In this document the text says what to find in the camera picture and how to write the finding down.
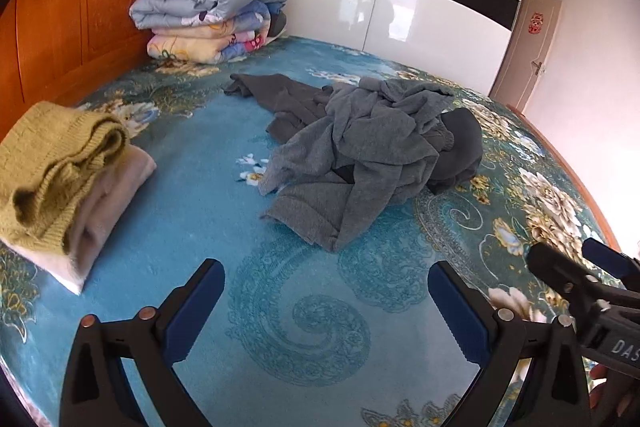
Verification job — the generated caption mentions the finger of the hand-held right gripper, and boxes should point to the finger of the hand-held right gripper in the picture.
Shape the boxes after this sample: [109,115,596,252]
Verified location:
[581,237,640,293]
[525,242,603,308]

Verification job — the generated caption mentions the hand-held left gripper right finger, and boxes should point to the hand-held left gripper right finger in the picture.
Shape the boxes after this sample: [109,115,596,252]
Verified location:
[427,261,593,427]

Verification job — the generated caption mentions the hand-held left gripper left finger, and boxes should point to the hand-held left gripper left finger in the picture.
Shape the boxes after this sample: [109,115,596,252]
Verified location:
[60,258,226,427]

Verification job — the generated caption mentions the light gray fleece pants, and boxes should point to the light gray fleece pants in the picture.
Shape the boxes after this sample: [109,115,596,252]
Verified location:
[257,76,456,253]

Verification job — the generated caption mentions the person's right hand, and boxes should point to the person's right hand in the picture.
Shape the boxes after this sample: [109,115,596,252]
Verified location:
[589,359,611,410]

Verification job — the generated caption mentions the teal floral blanket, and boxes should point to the teal floral blanket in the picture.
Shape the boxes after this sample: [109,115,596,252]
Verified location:
[0,34,621,427]

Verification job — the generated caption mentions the white fluffy sweater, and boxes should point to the white fluffy sweater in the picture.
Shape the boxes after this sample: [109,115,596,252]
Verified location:
[0,144,157,295]

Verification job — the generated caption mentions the charcoal cloth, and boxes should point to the charcoal cloth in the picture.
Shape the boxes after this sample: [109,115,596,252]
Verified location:
[427,109,484,195]

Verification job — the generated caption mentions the beige door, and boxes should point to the beige door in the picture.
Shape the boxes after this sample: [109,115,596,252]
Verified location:
[490,0,563,112]

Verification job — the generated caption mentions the olive green knit sweater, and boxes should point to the olive green knit sweater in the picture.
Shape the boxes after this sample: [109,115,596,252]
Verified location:
[0,101,132,255]

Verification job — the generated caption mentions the dark gray garment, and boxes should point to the dark gray garment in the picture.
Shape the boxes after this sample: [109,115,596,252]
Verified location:
[223,73,341,142]

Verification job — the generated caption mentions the blue pink floral folded quilt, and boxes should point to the blue pink floral folded quilt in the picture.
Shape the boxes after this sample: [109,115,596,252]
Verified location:
[220,0,283,60]

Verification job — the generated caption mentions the orange wooden headboard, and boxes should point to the orange wooden headboard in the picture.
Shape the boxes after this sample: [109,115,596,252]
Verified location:
[0,0,228,132]

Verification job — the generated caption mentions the wooden bed side rail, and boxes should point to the wooden bed side rail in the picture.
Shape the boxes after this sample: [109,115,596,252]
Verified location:
[505,102,621,253]

